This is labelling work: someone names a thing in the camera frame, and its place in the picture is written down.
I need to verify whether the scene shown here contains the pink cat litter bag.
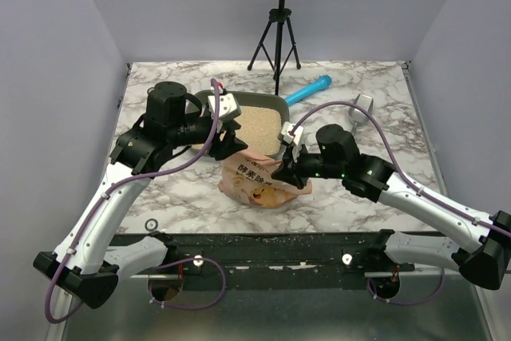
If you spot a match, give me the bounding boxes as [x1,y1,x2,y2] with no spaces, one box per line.
[217,149,312,208]

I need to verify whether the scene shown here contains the silver metal scoop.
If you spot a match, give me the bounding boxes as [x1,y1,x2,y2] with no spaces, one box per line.
[348,93,374,136]

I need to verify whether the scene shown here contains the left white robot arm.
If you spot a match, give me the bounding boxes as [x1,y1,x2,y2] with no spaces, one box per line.
[34,80,247,309]

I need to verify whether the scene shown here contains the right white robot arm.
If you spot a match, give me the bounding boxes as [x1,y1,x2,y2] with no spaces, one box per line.
[271,122,510,290]

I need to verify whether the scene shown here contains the beige litter in box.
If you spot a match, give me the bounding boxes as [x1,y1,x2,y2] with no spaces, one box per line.
[236,106,281,156]

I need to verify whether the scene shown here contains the grey plastic litter box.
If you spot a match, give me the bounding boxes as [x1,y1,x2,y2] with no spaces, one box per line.
[187,90,291,158]

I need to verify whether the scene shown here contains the blue cylindrical flashlight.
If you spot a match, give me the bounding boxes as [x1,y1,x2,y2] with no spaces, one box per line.
[284,75,332,105]

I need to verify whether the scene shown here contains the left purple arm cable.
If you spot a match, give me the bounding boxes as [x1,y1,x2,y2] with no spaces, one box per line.
[44,78,227,324]

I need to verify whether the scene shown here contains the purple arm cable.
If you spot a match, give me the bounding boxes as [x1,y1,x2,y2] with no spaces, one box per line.
[290,101,511,238]
[44,78,227,324]

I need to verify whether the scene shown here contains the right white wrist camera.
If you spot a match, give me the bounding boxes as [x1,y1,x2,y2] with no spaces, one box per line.
[278,121,304,161]

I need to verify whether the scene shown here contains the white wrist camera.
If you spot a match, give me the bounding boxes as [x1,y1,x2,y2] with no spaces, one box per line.
[278,121,304,161]
[208,93,242,123]

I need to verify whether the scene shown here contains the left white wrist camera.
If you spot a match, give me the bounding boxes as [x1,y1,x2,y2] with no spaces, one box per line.
[208,93,242,123]

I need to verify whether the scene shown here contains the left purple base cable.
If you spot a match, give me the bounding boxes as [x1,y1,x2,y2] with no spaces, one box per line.
[148,258,228,311]

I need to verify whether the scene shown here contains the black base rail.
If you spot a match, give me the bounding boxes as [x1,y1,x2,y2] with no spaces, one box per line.
[136,231,414,298]

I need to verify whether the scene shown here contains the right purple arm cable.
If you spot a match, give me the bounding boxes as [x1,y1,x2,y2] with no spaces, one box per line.
[290,101,511,238]

